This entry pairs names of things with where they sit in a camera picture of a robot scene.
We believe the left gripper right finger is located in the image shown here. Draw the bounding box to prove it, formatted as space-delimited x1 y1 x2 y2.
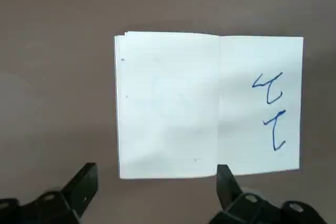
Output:
209 164 329 224

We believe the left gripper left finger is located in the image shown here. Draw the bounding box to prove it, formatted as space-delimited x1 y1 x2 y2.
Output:
0 162 99 224

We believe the white notebook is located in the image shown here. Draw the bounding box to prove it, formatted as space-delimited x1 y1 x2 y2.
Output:
113 31 305 180

